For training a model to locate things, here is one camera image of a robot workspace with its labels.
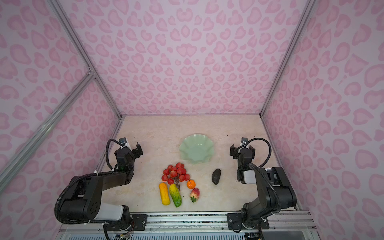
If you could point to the yellow fake fruit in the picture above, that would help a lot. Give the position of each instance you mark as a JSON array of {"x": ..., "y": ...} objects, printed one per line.
[{"x": 164, "y": 194}]

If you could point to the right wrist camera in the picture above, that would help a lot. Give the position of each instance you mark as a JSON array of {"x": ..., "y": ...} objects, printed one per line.
[{"x": 244, "y": 141}]

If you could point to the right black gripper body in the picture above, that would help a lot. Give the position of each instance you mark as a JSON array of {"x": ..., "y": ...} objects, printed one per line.
[{"x": 242, "y": 151}]

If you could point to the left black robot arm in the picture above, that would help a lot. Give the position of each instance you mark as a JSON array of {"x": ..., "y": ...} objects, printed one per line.
[{"x": 81, "y": 201}]

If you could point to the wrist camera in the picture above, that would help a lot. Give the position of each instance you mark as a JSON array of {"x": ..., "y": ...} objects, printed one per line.
[
  {"x": 244, "y": 141},
  {"x": 123, "y": 141}
]

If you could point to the small orange fake fruit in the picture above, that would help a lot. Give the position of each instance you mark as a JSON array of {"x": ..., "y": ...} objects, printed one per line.
[{"x": 191, "y": 184}]

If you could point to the green yellow fake mango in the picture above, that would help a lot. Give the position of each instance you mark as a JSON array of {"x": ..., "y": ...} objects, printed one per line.
[{"x": 175, "y": 195}]

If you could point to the dark avocado fake fruit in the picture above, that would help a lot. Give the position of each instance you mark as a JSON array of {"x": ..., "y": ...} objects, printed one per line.
[{"x": 216, "y": 175}]

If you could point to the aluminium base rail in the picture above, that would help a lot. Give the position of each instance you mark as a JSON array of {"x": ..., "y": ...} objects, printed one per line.
[{"x": 286, "y": 225}]

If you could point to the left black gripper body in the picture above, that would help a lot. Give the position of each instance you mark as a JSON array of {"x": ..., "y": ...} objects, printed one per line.
[{"x": 130, "y": 151}]

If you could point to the light green wavy fruit bowl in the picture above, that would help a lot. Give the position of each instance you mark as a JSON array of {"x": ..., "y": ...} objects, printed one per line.
[{"x": 197, "y": 148}]

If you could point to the red cherry tomato bunch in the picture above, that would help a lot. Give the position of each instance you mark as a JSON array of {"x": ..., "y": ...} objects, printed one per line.
[{"x": 175, "y": 174}]

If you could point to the red yellow fake strawberry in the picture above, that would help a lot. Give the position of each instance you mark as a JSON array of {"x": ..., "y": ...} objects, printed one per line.
[{"x": 194, "y": 195}]

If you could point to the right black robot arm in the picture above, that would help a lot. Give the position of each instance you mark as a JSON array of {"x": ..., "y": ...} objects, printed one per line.
[{"x": 275, "y": 193}]

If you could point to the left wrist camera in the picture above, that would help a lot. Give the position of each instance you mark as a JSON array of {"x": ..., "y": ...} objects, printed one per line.
[{"x": 123, "y": 141}]

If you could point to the aluminium frame diagonal bar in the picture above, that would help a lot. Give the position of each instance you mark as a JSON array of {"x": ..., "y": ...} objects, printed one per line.
[{"x": 19, "y": 160}]

